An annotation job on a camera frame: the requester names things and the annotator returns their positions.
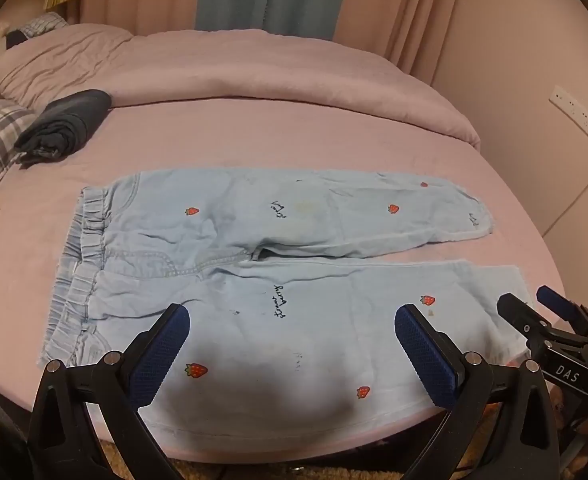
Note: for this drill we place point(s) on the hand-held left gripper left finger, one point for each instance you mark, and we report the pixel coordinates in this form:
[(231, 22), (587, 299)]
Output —
[(160, 355)]

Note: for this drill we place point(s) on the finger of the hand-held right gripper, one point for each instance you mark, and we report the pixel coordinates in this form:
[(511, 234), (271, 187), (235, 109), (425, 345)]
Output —
[(516, 312), (554, 299)]

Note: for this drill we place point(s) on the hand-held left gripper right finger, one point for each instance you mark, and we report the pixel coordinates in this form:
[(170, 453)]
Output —
[(426, 355)]

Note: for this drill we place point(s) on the light blue strawberry pants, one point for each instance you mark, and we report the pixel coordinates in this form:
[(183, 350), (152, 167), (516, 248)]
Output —
[(274, 260)]

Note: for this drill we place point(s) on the white power strip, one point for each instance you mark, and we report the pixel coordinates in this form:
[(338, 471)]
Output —
[(581, 112)]

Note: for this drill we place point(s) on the dark folded garment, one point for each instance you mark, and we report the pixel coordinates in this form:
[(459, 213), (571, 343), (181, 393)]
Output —
[(69, 120)]

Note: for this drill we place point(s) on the pink duvet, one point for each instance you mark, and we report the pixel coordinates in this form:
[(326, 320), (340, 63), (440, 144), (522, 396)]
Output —
[(274, 70)]

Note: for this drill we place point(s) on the blue checked cloth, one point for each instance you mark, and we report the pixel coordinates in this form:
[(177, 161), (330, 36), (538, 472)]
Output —
[(46, 24)]

